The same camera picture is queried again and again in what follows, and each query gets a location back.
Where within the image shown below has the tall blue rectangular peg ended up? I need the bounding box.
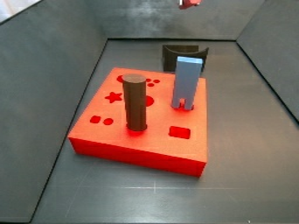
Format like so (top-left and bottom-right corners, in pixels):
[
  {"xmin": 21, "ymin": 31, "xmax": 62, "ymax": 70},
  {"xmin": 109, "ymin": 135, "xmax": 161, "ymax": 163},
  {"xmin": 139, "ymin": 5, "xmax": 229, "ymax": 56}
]
[{"xmin": 173, "ymin": 56, "xmax": 203, "ymax": 110}]

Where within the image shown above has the dark brown cylinder peg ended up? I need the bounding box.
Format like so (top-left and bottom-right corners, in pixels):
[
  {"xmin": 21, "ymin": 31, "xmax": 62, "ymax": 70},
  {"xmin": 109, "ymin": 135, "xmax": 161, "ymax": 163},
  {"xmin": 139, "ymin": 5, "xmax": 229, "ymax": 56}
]
[{"xmin": 123, "ymin": 73, "xmax": 147, "ymax": 131}]

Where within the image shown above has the black curved holder stand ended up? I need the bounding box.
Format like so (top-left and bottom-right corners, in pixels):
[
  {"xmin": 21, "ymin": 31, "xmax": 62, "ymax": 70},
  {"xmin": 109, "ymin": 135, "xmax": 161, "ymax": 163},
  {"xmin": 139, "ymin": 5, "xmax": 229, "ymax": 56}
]
[{"xmin": 163, "ymin": 45, "xmax": 210, "ymax": 73}]

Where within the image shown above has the red hexagon bar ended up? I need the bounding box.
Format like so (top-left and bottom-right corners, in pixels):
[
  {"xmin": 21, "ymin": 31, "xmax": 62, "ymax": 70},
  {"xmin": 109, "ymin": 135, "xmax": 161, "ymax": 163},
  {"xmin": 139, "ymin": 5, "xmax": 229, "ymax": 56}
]
[{"xmin": 179, "ymin": 0, "xmax": 202, "ymax": 10}]

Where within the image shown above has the red shape-sorter block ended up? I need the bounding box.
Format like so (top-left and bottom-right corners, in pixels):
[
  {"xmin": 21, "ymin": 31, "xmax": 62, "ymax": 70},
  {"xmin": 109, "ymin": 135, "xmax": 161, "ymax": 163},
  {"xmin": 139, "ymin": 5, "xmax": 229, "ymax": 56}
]
[{"xmin": 70, "ymin": 68, "xmax": 209, "ymax": 177}]

